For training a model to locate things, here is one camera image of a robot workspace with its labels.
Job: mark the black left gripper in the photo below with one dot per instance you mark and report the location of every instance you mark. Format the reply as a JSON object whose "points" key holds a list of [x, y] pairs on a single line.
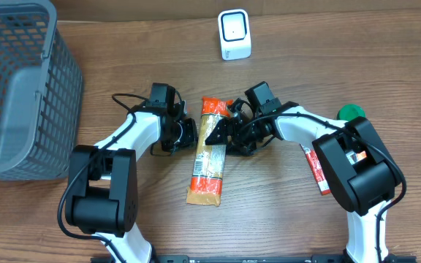
{"points": [[187, 132]]}

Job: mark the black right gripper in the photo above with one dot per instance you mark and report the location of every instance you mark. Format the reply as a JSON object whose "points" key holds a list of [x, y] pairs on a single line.
{"points": [[243, 150]]}

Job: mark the long orange noodle package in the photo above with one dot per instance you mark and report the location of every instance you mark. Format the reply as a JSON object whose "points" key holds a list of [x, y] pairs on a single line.
{"points": [[207, 177]]}

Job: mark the green lidded jar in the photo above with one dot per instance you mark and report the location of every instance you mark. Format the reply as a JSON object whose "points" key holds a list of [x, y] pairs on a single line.
{"points": [[349, 112]]}

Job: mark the small orange snack packet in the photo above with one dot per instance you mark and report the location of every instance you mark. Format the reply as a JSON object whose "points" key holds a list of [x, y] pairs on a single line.
{"points": [[355, 157]]}

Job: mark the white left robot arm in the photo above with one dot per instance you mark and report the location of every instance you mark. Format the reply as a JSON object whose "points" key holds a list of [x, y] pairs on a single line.
{"points": [[101, 199]]}

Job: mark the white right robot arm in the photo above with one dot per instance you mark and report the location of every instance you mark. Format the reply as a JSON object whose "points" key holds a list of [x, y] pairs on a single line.
{"points": [[359, 170]]}

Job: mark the white barcode scanner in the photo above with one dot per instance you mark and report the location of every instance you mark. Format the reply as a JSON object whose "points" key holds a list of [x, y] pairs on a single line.
{"points": [[234, 34]]}

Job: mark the red snack stick packet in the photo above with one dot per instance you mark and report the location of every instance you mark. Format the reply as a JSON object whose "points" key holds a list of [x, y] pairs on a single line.
{"points": [[316, 169]]}

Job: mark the grey plastic mesh basket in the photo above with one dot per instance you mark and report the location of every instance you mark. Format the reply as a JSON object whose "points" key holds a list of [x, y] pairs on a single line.
{"points": [[41, 92]]}

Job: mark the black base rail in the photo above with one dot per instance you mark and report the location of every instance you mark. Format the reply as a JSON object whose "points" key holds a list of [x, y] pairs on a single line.
{"points": [[319, 258]]}

